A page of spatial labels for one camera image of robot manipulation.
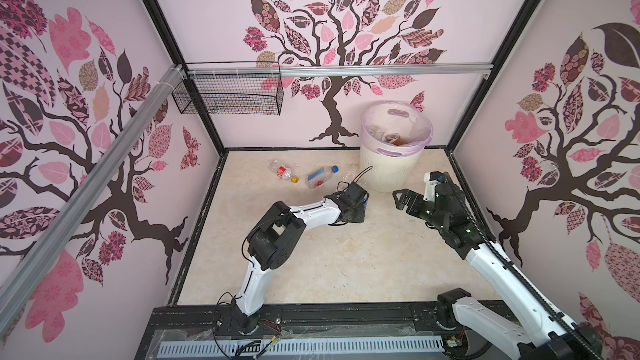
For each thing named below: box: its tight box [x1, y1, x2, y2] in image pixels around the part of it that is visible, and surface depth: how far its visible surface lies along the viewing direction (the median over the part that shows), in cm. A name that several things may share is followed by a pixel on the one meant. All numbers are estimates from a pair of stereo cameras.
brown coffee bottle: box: [384, 132, 402, 146], surface depth 106 cm
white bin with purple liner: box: [360, 100, 435, 194], surface depth 99 cm
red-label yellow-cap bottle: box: [269, 159, 300, 185], surface depth 109 cm
